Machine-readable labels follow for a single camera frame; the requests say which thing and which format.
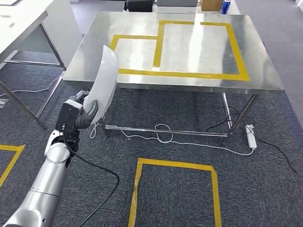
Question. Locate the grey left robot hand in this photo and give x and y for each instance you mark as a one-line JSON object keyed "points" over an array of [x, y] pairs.
{"points": [[86, 120]]}

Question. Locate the white curved car part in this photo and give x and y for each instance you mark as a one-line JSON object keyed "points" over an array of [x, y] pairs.
{"points": [[103, 81]]}

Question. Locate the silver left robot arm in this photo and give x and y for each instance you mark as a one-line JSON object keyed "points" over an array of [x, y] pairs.
{"points": [[47, 185]]}

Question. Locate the stainless steel workbench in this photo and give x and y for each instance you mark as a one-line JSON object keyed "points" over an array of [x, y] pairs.
{"points": [[94, 62]]}

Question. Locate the yellow floor tape square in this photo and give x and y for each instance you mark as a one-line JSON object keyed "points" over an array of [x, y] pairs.
{"points": [[174, 164], [11, 147]]}

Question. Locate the white desk dark legs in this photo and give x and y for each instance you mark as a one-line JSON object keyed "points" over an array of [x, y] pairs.
{"points": [[21, 28]]}

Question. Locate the yellow tape double rectangle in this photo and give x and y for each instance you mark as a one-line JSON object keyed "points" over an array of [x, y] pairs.
{"points": [[184, 75]]}

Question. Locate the brown cardboard box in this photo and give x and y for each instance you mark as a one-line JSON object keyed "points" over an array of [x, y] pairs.
{"points": [[210, 4]]}

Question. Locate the blue drink can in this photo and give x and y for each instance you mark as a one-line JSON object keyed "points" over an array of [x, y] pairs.
{"points": [[225, 7]]}

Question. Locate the white power strip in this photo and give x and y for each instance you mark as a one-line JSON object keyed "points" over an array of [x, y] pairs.
{"points": [[251, 137]]}

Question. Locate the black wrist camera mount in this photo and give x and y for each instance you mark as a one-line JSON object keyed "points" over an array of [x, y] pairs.
{"points": [[67, 116]]}

